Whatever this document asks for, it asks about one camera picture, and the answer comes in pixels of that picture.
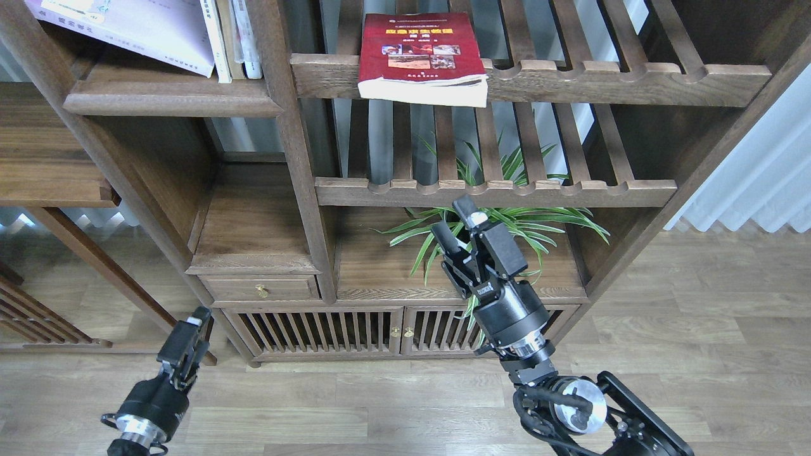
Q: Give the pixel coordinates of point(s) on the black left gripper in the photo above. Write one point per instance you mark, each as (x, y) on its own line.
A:
(154, 408)

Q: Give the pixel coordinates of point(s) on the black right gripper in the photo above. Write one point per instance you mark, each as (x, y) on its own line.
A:
(513, 322)

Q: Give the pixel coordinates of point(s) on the red cover book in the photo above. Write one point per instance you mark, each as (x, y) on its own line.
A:
(429, 58)

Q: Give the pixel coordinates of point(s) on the yellow green cover book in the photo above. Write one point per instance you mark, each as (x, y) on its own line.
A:
(217, 42)

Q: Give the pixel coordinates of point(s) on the white lavender book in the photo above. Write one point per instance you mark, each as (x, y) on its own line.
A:
(169, 31)

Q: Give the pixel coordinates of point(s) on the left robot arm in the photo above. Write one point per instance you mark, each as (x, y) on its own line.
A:
(130, 443)

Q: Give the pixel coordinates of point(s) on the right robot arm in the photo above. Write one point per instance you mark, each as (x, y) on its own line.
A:
(552, 408)

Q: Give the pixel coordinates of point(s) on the green spider plant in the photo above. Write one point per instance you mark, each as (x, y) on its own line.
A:
(529, 224)

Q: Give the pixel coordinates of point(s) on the brass drawer knob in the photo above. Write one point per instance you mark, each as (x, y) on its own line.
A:
(261, 291)

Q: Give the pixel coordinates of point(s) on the wooden slatted rack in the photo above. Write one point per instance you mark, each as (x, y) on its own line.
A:
(41, 328)

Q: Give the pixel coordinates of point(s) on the dark wooden bookshelf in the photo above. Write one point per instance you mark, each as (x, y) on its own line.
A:
(268, 182)

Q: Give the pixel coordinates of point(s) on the white upright book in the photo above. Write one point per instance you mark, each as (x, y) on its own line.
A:
(247, 53)

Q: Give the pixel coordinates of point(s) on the white curtain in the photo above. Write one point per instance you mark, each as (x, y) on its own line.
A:
(766, 178)

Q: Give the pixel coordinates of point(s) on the beige upright book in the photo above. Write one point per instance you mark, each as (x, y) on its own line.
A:
(230, 36)

